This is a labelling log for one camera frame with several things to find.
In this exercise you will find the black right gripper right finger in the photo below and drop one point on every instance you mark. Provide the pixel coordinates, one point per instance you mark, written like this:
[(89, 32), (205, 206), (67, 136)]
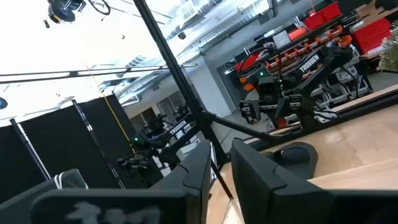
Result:
[(280, 202)]

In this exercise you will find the black folding partition screen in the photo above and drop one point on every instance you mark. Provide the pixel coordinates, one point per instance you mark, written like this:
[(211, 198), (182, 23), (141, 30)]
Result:
[(62, 143)]

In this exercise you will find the white sign card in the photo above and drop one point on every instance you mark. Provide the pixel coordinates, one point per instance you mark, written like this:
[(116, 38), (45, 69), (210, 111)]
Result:
[(281, 39)]

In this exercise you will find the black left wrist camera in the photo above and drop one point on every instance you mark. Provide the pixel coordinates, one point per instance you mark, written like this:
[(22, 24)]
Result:
[(269, 86)]

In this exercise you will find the black beam with light strips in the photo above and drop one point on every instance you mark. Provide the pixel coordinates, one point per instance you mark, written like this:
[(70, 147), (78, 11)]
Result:
[(93, 72)]

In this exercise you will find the black orange storage rack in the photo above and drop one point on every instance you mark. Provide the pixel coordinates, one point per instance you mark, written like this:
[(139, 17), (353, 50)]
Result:
[(289, 53)]

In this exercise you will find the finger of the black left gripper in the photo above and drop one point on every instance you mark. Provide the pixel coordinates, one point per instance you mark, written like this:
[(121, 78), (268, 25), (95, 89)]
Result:
[(296, 103), (250, 110)]

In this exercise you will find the small green potted plant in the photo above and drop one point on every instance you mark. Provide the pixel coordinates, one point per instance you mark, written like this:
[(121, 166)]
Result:
[(390, 49)]

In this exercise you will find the orange storage bin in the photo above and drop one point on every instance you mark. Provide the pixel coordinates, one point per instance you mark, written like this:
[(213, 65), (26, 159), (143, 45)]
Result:
[(298, 34)]

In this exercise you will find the black metal table frame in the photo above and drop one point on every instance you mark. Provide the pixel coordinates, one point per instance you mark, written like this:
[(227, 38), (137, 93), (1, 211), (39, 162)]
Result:
[(186, 90)]

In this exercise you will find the black rubber slide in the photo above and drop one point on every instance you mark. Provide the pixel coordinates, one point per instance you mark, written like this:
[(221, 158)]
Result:
[(311, 165)]

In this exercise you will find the small red storage bin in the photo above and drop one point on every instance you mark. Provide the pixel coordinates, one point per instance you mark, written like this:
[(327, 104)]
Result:
[(331, 12), (314, 21)]

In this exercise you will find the large red storage bin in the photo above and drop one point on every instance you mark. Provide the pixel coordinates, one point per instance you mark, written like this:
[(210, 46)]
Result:
[(371, 35)]

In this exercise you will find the background black robot arm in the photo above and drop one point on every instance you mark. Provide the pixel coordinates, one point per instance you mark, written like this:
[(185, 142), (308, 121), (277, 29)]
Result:
[(174, 137)]

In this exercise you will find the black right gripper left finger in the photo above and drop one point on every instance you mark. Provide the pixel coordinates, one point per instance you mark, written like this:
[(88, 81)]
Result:
[(124, 205)]

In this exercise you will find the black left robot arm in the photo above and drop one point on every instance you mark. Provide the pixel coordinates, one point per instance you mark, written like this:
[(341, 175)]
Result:
[(335, 54)]

